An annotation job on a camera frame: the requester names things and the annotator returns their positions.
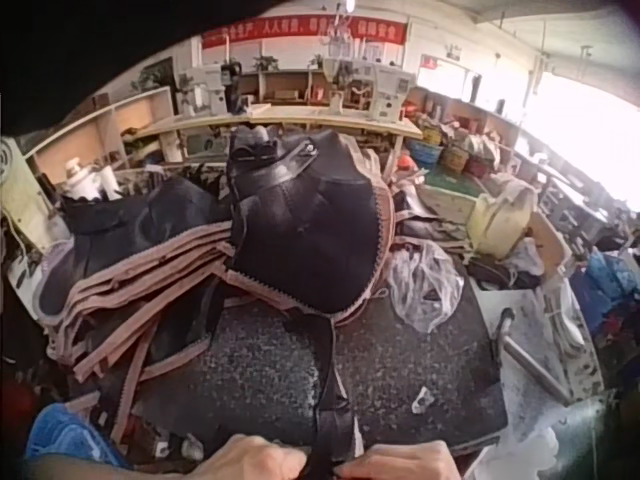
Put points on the person's right hand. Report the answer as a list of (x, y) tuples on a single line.
[(405, 462)]

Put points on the person's left hand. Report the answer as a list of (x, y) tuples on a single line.
[(245, 460)]

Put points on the person's right fingers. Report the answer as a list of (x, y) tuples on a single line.
[(357, 467)]

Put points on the person's left fingers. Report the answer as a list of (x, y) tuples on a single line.
[(292, 462)]

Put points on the black leather piece pink trim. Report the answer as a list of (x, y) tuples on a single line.
[(310, 220)]

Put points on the small white scrap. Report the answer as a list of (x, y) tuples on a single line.
[(421, 400)]

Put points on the dark grey speckled mat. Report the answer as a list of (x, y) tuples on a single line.
[(410, 360)]

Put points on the clear plastic bag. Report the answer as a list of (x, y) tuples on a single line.
[(425, 285)]

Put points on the metal hammer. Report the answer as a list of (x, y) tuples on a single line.
[(530, 360)]

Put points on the blue cloth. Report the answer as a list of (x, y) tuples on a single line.
[(70, 440)]

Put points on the stack of black pink-trimmed pieces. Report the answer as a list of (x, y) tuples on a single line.
[(130, 280)]

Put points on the cream yellow bag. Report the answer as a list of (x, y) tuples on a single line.
[(502, 215)]

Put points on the wooden box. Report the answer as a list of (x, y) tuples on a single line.
[(545, 240)]

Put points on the blue plastic bag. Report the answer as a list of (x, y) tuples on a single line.
[(612, 280)]

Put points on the row of colourful baskets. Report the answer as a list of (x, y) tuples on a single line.
[(450, 152)]

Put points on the white spray bottle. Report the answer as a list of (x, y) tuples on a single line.
[(79, 180), (107, 180)]

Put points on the long wooden work table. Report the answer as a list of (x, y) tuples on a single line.
[(280, 120)]

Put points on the white sewing machine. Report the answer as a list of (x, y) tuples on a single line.
[(205, 92), (375, 92)]

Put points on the wooden back shelf with plants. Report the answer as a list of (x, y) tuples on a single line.
[(285, 82)]

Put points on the wooden shelf unit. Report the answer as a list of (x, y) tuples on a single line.
[(100, 125)]

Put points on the red banner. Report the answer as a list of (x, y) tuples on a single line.
[(300, 32)]

